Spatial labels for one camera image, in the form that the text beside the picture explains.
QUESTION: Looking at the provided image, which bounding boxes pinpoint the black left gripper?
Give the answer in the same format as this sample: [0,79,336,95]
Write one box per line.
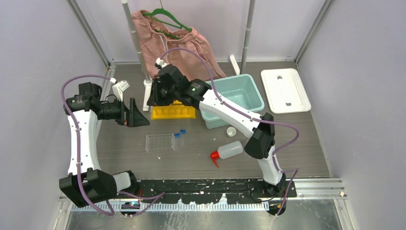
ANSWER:
[97,96,149,127]

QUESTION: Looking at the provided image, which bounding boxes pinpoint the blue capped tube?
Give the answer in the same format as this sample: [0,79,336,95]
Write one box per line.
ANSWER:
[174,133,180,150]
[180,129,186,146]

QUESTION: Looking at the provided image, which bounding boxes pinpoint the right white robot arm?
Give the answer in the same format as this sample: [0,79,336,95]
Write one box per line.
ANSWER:
[148,63,286,197]

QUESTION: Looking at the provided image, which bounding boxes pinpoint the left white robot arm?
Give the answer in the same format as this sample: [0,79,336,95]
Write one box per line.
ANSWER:
[59,80,150,207]

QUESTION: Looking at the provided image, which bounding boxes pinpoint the left metal rack pole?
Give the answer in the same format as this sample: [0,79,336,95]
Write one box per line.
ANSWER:
[121,0,152,87]

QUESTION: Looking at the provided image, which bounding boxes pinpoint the metal rack pole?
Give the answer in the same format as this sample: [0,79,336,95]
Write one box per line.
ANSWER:
[239,0,256,74]
[121,0,152,87]

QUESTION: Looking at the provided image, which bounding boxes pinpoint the yellow test tube rack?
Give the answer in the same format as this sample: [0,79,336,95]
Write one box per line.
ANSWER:
[151,101,196,120]

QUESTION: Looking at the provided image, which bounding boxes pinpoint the clear acrylic tube rack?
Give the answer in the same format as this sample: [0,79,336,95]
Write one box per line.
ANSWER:
[145,134,175,152]

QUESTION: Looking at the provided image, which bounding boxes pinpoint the pink shorts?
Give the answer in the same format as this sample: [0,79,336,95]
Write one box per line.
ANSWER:
[131,10,227,86]

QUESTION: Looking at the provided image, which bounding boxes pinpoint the white rack foot right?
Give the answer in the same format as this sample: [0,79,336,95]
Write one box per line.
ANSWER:
[229,55,240,75]

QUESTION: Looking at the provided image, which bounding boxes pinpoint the teal plastic bin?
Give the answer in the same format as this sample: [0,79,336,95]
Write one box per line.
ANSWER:
[200,74,265,129]

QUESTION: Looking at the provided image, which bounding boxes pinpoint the small white cup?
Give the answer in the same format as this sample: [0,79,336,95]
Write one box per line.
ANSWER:
[226,127,237,138]

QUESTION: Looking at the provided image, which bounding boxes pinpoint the green clothes hanger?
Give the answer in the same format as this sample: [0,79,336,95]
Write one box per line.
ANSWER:
[142,8,193,40]

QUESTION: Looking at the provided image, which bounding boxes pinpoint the white wash bottle red cap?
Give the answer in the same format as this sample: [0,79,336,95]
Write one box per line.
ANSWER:
[210,141,244,168]

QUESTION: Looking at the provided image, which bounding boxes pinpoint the white bin lid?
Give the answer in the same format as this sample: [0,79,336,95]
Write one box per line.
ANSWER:
[260,68,311,114]

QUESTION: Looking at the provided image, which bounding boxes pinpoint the right metal rack pole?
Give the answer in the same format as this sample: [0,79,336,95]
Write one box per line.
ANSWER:
[239,0,256,74]

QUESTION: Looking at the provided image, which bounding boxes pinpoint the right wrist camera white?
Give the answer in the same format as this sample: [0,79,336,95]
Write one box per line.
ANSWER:
[155,58,168,69]

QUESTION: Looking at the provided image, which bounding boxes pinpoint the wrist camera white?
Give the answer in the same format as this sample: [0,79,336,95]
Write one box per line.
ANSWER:
[112,80,130,102]
[155,58,168,69]

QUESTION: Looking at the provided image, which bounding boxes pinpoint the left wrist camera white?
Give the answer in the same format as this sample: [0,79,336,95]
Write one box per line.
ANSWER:
[112,80,130,102]

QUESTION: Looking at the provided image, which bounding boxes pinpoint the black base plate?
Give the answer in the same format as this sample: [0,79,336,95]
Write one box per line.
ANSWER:
[125,178,285,205]

